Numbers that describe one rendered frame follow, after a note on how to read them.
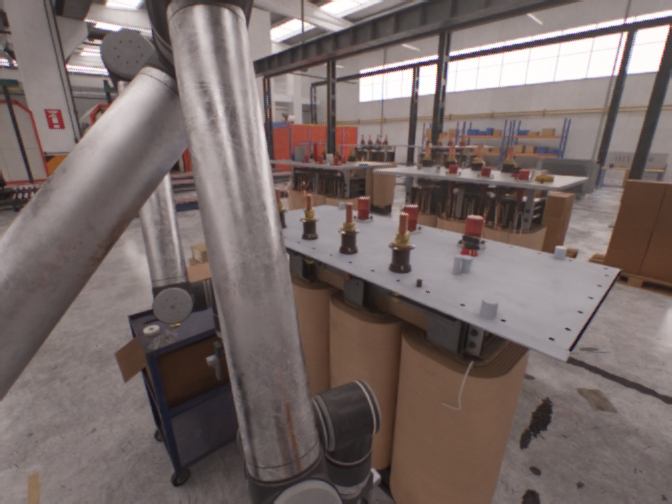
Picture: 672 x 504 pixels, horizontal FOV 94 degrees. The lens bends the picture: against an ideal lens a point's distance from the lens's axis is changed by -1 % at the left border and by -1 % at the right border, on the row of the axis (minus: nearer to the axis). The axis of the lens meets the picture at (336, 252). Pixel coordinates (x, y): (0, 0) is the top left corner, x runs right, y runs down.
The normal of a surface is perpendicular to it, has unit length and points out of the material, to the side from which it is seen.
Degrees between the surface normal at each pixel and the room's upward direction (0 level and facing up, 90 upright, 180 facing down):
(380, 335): 90
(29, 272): 75
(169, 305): 69
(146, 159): 93
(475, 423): 90
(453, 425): 90
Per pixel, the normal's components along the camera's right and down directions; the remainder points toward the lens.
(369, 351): -0.29, 0.32
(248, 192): 0.54, -0.08
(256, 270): 0.34, -0.05
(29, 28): 0.67, 0.25
